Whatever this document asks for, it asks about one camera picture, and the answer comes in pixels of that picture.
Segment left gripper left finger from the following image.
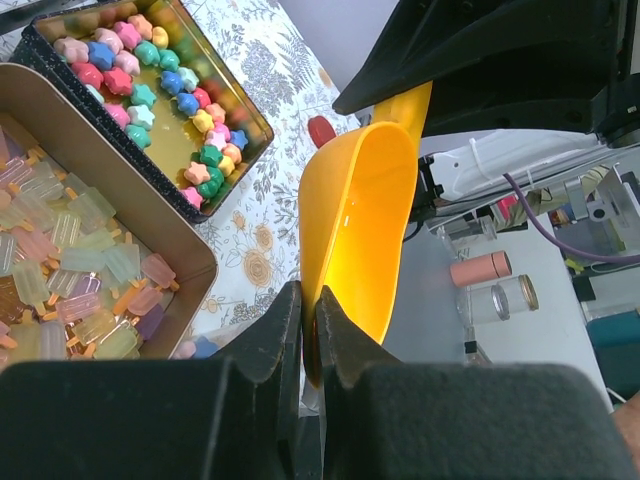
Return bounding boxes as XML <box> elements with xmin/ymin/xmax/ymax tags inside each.
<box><xmin>1</xmin><ymin>281</ymin><xmax>301</xmax><ymax>479</ymax></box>

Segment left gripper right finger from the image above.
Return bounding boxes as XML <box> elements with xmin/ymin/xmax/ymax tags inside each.
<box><xmin>316</xmin><ymin>289</ymin><xmax>625</xmax><ymax>479</ymax></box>

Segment clear glass jar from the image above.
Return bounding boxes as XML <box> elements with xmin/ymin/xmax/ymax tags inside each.
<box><xmin>169</xmin><ymin>327</ymin><xmax>321</xmax><ymax>416</ymax></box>

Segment red jar lid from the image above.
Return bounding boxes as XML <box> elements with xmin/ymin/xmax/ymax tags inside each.
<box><xmin>307</xmin><ymin>115</ymin><xmax>337</xmax><ymax>149</ymax></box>

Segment empty glass jar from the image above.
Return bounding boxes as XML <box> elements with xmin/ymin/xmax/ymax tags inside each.
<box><xmin>469</xmin><ymin>274</ymin><xmax>539</xmax><ymax>324</ymax></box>

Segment star candy tin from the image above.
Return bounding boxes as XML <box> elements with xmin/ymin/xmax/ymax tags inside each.
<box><xmin>1</xmin><ymin>1</ymin><xmax>274</xmax><ymax>224</ymax></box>

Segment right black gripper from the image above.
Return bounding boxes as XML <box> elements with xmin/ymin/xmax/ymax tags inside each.
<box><xmin>333</xmin><ymin>1</ymin><xmax>639</xmax><ymax>148</ymax></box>

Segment pink cylinder container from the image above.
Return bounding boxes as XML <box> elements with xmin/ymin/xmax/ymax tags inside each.
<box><xmin>450</xmin><ymin>250</ymin><xmax>512</xmax><ymax>288</ymax></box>

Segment popsicle candy tin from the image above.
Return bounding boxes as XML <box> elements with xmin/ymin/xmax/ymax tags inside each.
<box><xmin>1</xmin><ymin>63</ymin><xmax>217</xmax><ymax>366</ymax></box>

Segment yellow plastic scoop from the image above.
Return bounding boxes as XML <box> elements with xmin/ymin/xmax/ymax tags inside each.
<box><xmin>297</xmin><ymin>82</ymin><xmax>433</xmax><ymax>386</ymax></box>

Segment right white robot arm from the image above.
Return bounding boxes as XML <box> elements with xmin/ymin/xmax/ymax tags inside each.
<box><xmin>334</xmin><ymin>1</ymin><xmax>639</xmax><ymax>202</ymax></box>

